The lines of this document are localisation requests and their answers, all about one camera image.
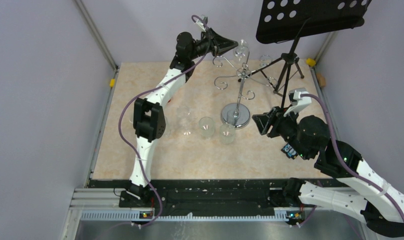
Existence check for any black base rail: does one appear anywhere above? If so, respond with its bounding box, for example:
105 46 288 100
88 179 307 217

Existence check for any brown wall clip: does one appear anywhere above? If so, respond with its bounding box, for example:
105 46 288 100
316 72 326 88

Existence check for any removed wine glass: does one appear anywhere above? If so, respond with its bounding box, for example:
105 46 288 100
176 106 192 136
162 116 171 138

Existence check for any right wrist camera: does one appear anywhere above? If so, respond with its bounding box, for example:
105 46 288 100
283 88 312 117

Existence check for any black music stand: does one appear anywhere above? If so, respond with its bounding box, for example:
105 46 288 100
254 0 370 94

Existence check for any yellow corner clip right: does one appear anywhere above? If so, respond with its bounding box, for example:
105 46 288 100
305 58 316 67

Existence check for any chrome wine glass rack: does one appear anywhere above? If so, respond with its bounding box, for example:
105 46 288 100
212 55 278 129

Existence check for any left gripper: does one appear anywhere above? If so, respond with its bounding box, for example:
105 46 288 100
188 27 237 61

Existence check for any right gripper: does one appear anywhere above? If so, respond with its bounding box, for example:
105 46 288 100
251 103 310 160

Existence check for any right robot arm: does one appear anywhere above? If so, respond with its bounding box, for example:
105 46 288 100
252 107 404 238

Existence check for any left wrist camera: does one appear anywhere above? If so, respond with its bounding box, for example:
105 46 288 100
191 14 209 33

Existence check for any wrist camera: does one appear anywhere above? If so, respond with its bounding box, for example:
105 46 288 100
283 88 312 117
191 14 209 33

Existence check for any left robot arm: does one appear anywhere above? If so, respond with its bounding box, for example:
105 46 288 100
118 28 238 207

